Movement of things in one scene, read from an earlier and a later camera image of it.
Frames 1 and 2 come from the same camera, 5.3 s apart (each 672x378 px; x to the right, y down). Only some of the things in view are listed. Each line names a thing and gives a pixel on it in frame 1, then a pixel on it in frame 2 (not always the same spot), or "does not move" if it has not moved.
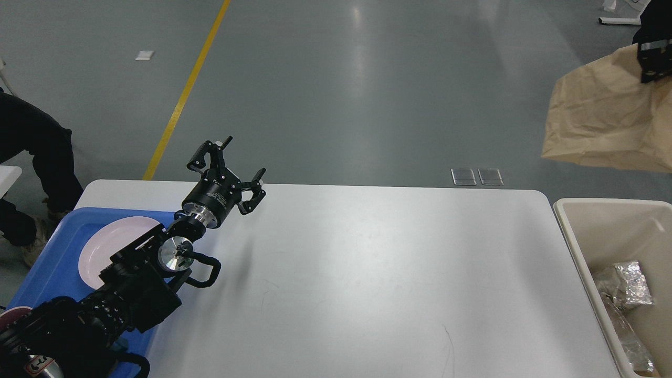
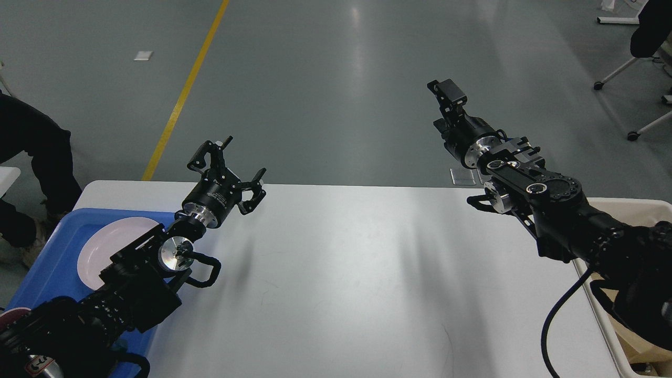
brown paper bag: (602, 113) → (638, 348)
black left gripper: (211, 198) does not move
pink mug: (12, 315) does not move
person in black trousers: (25, 127) does not move
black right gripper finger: (655, 60) → (448, 134)
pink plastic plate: (107, 240) does not move
